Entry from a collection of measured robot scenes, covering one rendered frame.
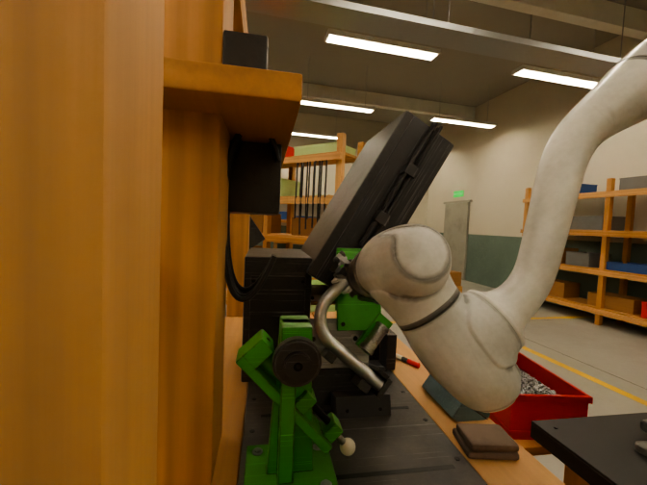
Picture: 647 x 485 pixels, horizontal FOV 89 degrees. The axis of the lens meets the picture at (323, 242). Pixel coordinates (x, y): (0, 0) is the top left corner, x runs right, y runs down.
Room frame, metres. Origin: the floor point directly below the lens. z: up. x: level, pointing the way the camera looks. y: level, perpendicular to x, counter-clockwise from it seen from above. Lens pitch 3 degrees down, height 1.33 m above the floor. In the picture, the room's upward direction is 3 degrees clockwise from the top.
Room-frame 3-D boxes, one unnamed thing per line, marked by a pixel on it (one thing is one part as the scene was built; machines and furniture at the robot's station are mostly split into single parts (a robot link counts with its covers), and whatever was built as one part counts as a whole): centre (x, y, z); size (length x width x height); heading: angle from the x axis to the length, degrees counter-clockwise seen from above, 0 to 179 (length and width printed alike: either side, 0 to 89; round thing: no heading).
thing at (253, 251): (1.02, 0.14, 1.07); 0.30 x 0.18 x 0.34; 10
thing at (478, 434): (0.64, -0.34, 0.91); 0.10 x 0.08 x 0.03; 90
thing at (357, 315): (0.87, -0.09, 1.17); 0.13 x 0.12 x 0.20; 10
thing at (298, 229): (4.33, 0.64, 1.19); 2.30 x 0.55 x 2.39; 54
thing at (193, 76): (0.89, 0.24, 1.52); 0.90 x 0.25 x 0.04; 10
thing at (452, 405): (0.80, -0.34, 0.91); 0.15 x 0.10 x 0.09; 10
